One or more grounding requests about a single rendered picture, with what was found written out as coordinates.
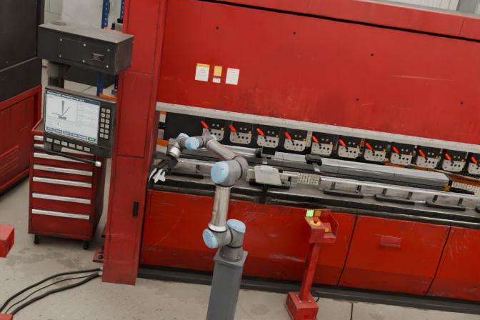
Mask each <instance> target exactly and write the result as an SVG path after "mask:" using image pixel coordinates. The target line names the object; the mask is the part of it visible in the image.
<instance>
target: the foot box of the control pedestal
mask: <svg viewBox="0 0 480 320"><path fill-rule="evenodd" d="M296 294H300V291H295V292H288V296H287V299H286V303H285V304H284V306H285V308H286V310H287V312H288V314H289V316H290V317H291V320H318V319H317V317H316V316H317V313H318V310H319V307H318V306H317V304H316V302H315V301H314V298H313V297H312V295H311V294H310V292H309V298H310V300H311V303H305V304H300V303H299V302H298V300H297V298H296V297H295V295H296Z"/></svg>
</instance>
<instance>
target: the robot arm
mask: <svg viewBox="0 0 480 320"><path fill-rule="evenodd" d="M200 148H206V149H208V150H209V151H210V152H211V153H213V154H214V155H216V156H217V157H219V158H220V159H221V160H222V161H220V162H218V163H215V164H214V165H213V166H212V168H211V179H212V181H213V182H214V184H215V185H216V191H215V197H214V207H213V212H212V218H211V222H209V225H208V229H205V230H204V232H203V238H204V242H205V244H206V245H207V246H208V247H209V248H211V249H212V248H217V247H220V246H221V248H220V250H219V256H220V257H221V258H222V259H223V260H225V261H229V262H238V261H241V260H242V259H243V257H244V251H243V247H242V245H243V241H244V233H245V228H246V227H245V225H244V223H242V222H241V221H238V220H235V219H229V220H228V221H227V223H226V217H227V211H228V206H229V197H230V191H231V187H233V186H234V181H235V180H237V179H242V178H244V177H245V176H246V175H247V173H248V170H249V165H248V163H247V161H246V160H245V159H244V158H243V157H242V156H240V155H236V154H234V153H233V152H232V151H230V150H228V149H227V148H226V147H225V146H223V145H221V144H220V143H219V142H217V141H216V137H215V136H214V135H206V136H194V137H188V136H187V135H186V134H179V136H178V137H177V138H176V141H175V142H174V143H173V145H172V146H171V148H170V149H169V150H168V153H167V154H166V155H167V156H162V155H159V154H152V158H154V159H161V160H162V161H160V162H159V163H158V164H157V166H156V167H155V168H154V170H153V171H152V173H151V176H150V178H149V182H150V181H151V180H152V178H153V179H155V180H154V182H155V183H156V182H157V181H158V180H159V179H160V180H162V181H165V177H164V175H167V174H169V175H170V176H171V175H172V173H173V172H174V170H175V168H174V167H175V166H176V165H177V164H178V162H179V161H178V160H177V159H178V158H179V156H180V155H181V153H182V151H183V150H184V149H189V150H194V149H200ZM172 169H173V172H172V173H171V172H170V171H171V170H172Z"/></svg>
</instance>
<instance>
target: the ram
mask: <svg viewBox="0 0 480 320"><path fill-rule="evenodd" d="M197 64H206V65H209V75H208V80H207V81H202V80H196V79H195V78H196V68H197ZM215 66H221V67H222V70H221V76H214V69H215ZM228 68H232V69H240V70H239V79H238V84H237V85H234V84H225V83H226V73H227V69H228ZM214 77H216V78H221V79H220V83H218V82H213V78H214ZM156 102H161V103H166V104H176V105H182V106H192V107H198V108H203V109H213V110H219V111H229V112H235V113H240V114H251V115H257V116H266V117H272V118H278V119H288V120H294V121H304V122H309V123H315V124H325V125H331V126H341V127H346V128H352V129H362V130H368V131H378V132H384V133H389V134H399V135H405V136H415V137H421V138H426V139H436V140H442V141H452V142H458V143H464V144H473V145H479V146H480V41H476V40H471V39H462V38H456V37H451V36H442V35H438V34H428V33H424V32H418V31H409V30H404V29H395V28H390V27H385V26H376V25H371V24H362V23H356V22H352V21H342V20H338V19H328V18H324V17H318V16H309V15H304V14H295V13H290V12H285V11H276V10H271V9H262V8H257V7H252V6H243V5H238V4H229V3H224V2H218V1H209V0H167V7H166V20H165V27H164V40H163V46H162V54H161V66H160V73H159V86H158V93H157V100H156ZM156 110H157V111H167V112H174V113H179V114H189V115H195V116H205V117H211V118H217V119H227V120H232V121H242V122H249V123H254V124H264V125H270V126H280V127H286V128H292V129H302V130H307V131H317V132H324V133H329V134H339V135H345V136H355V137H361V138H367V139H377V140H382V141H392V142H399V143H404V144H414V145H420V146H430V147H436V148H442V149H452V150H457V151H467V152H474V153H479V154H480V149H470V148H464V147H458V146H448V145H443V144H433V143H427V142H421V141H411V140H406V139H395V138H389V137H384V136H374V135H368V134H358V133H352V132H347V131H337V130H331V129H320V128H315V127H309V126H299V125H293V124H283V123H277V122H272V121H262V120H256V119H246V118H240V117H235V116H224V115H218V114H208V113H203V112H197V111H187V110H181V109H171V108H166V107H160V106H156Z"/></svg>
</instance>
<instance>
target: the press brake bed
mask: <svg viewBox="0 0 480 320"><path fill-rule="evenodd" d="M215 191H216V190H212V189H201V188H195V187H189V186H178V185H171V184H160V183H154V182H147V188H146V201H145V208H144V220H143V228H142V235H141V248H140V257H139V270H138V274H137V278H143V279H156V280H164V281H177V282H183V283H189V284H201V285H208V286H211V284H212V279H213V274H214V266H215V261H214V257H215V255H216V253H217V251H218V249H219V247H217V248H212V249H211V248H209V247H208V246H207V245H206V244H205V242H204V238H203V232H204V230H205V229H208V225H209V222H211V218H212V212H213V207H214V197H215ZM260 198H261V196H259V195H253V194H242V193H236V192H230V197H229V206H228V211H227V217H226V223H227V221H228V220H229V219H235V220H238V221H241V222H242V223H244V225H245V227H246V228H245V233H244V241H243V245H242V247H243V251H247V252H248V255H247V257H246V260H245V262H244V268H243V272H242V277H241V283H240V289H249V290H254V291H268V292H275V293H280V294H288V292H295V291H301V285H302V281H303V277H304V266H305V263H306V258H307V254H308V253H309V249H310V246H311V243H309V242H308V241H307V240H306V238H305V236H304V235H303V234H302V232H301V228H302V224H303V220H304V214H305V210H306V209H331V213H330V214H331V215H332V216H333V217H334V219H335V220H336V221H337V223H338V224H339V227H338V230H337V233H336V238H335V242H334V243H323V242H322V243H321V246H320V249H319V255H318V259H317V262H316V268H315V271H314V277H313V280H312V283H311V290H314V291H317V292H318V293H319V298H326V299H345V300H349V301H360V302H369V303H375V304H385V305H392V306H406V307H414V308H420V309H431V310H440V311H451V312H457V313H464V314H476V315H480V222H474V221H462V220H456V219H445V218H439V217H433V216H422V215H416V214H405V213H399V212H392V211H381V210H375V209H364V208H358V207H352V206H340V205H334V204H323V203H317V202H311V201H299V200H293V199H283V198H276V197H270V196H267V197H266V202H265V204H260ZM382 236H390V237H396V238H401V242H400V247H395V246H384V245H381V244H380V243H381V238H382Z"/></svg>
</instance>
